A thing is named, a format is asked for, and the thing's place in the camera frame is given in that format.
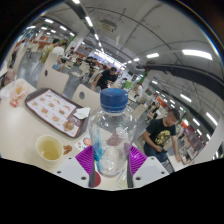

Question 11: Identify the clear blue-capped water bottle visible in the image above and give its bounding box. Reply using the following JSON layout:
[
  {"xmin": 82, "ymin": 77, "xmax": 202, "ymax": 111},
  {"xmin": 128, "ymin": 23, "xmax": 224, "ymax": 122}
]
[{"xmin": 88, "ymin": 87, "xmax": 138, "ymax": 178}]

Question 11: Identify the beige chair with oval hole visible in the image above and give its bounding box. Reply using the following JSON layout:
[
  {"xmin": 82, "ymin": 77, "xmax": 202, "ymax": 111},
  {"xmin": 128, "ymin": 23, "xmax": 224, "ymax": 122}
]
[
  {"xmin": 71, "ymin": 83, "xmax": 101, "ymax": 113},
  {"xmin": 36, "ymin": 64, "xmax": 70, "ymax": 94}
]

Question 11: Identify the clear bag of fries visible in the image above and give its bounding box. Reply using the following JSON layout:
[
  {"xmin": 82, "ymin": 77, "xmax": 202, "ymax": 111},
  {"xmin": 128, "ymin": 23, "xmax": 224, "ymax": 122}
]
[{"xmin": 8, "ymin": 79, "xmax": 29, "ymax": 108}]

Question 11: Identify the person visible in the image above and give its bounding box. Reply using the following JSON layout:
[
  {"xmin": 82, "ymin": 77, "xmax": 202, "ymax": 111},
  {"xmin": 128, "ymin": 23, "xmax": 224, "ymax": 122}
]
[
  {"xmin": 91, "ymin": 66, "xmax": 119, "ymax": 91},
  {"xmin": 51, "ymin": 45, "xmax": 67, "ymax": 72},
  {"xmin": 39, "ymin": 38, "xmax": 61, "ymax": 64},
  {"xmin": 142, "ymin": 108, "xmax": 183, "ymax": 164}
]

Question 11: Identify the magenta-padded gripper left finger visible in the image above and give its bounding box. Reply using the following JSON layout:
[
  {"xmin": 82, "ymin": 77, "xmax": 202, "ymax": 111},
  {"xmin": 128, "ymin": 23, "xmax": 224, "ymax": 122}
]
[{"xmin": 53, "ymin": 144, "xmax": 96, "ymax": 189}]

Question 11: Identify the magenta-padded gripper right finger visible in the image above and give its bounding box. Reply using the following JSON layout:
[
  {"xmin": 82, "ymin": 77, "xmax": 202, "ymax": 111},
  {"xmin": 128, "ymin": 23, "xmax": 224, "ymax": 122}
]
[{"xmin": 126, "ymin": 145, "xmax": 170, "ymax": 189}]

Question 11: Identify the group of beige chairs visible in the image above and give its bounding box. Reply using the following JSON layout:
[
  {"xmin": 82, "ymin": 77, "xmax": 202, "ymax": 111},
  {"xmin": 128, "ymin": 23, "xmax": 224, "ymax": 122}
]
[{"xmin": 128, "ymin": 89, "xmax": 149, "ymax": 123}]

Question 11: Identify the white crumpled napkin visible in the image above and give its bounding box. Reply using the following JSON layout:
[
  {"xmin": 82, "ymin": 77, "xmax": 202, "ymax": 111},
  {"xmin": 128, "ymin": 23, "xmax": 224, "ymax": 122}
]
[{"xmin": 73, "ymin": 106, "xmax": 92, "ymax": 120}]

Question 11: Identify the group of ceiling lights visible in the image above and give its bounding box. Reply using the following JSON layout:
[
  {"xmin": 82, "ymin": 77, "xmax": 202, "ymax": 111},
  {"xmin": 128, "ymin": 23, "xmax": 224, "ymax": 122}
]
[{"xmin": 26, "ymin": 0, "xmax": 219, "ymax": 141}]

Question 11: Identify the brown tray with paper liner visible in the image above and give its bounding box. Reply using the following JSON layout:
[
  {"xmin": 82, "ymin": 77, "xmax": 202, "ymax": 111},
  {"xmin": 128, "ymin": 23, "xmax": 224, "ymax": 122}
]
[{"xmin": 24, "ymin": 87, "xmax": 91, "ymax": 139}]

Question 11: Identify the ceiling air conditioner unit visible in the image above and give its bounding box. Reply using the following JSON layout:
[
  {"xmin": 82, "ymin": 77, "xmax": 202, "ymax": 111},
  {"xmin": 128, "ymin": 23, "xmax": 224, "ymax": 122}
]
[{"xmin": 99, "ymin": 18, "xmax": 118, "ymax": 33}]

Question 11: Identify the clear plastic packet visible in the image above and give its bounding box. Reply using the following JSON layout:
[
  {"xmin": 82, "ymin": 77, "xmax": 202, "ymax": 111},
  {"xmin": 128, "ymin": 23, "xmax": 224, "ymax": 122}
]
[{"xmin": 116, "ymin": 168, "xmax": 129, "ymax": 189}]

